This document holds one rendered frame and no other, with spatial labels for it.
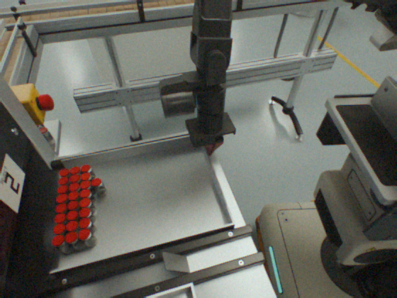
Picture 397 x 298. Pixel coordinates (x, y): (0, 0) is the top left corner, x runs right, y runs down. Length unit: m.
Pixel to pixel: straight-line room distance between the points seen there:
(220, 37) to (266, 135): 1.58
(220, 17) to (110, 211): 0.43
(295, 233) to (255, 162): 0.69
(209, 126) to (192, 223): 0.21
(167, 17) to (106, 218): 0.98
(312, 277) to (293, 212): 0.28
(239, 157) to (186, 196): 1.25
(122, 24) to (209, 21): 0.89
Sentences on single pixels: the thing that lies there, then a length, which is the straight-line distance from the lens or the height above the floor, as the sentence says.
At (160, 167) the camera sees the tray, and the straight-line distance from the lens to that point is 0.64.
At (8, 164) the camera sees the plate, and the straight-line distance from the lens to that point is 0.55.
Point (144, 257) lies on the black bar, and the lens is 0.52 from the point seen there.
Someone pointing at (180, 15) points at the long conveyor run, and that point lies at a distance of 1.33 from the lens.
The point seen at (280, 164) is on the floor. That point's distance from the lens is 1.83.
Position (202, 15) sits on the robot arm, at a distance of 0.45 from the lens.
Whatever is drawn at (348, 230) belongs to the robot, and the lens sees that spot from 0.74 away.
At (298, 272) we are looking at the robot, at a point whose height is 0.28.
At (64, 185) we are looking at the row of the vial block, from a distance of 0.62.
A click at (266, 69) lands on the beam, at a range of 1.70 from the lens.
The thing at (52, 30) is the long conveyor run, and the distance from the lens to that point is 1.34.
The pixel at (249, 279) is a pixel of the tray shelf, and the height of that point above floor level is 0.88.
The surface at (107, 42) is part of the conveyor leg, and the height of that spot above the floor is 0.80.
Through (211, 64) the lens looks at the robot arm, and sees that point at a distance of 0.45.
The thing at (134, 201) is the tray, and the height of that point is 0.88.
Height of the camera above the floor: 1.39
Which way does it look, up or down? 50 degrees down
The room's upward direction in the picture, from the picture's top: straight up
